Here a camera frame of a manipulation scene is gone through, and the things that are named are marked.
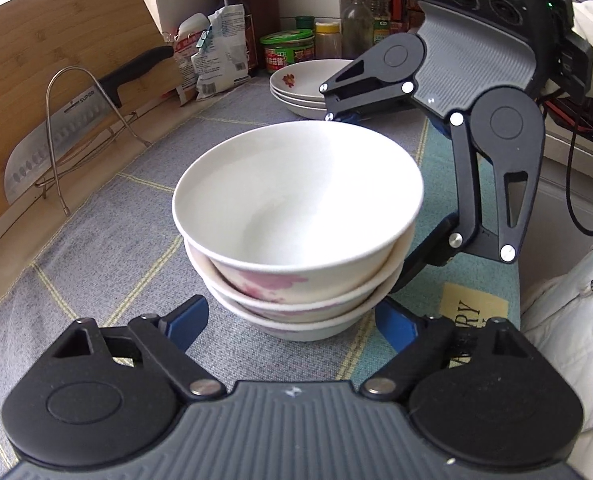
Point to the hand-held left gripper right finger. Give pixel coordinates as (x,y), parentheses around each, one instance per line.
(394,325)

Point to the grey teal checked mat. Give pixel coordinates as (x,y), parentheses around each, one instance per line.
(101,260)

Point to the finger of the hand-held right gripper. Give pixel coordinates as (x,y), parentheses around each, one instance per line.
(426,255)
(356,100)

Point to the yellow lid spice jar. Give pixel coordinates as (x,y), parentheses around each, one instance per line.
(328,40)

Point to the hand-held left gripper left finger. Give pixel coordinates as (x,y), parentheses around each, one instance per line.
(189,322)

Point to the white jacket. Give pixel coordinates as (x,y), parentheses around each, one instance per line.
(566,310)

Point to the white floral plate brown stain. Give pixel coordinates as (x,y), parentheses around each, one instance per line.
(306,80)

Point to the green binder clip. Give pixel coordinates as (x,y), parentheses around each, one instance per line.
(205,36)
(203,47)

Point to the green lid sauce jar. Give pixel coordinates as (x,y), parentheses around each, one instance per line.
(286,52)

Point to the bamboo cutting board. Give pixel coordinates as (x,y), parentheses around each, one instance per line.
(36,35)

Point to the white bowl pink floral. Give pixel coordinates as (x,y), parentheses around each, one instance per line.
(286,200)
(199,270)
(296,332)

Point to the red cap glass bottle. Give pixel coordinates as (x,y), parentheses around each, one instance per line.
(357,25)

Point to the red label plastic bottle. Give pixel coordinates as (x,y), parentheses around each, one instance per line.
(399,5)

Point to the green cap small jar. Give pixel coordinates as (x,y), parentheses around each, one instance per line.
(305,22)

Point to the white plastic seasoning bag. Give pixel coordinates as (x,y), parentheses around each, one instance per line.
(221,55)

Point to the dark red knife block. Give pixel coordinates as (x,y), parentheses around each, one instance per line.
(264,10)

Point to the green label oil bottle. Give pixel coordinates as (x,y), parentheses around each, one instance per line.
(380,25)

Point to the orange white seasoning bag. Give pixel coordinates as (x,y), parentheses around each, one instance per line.
(186,60)

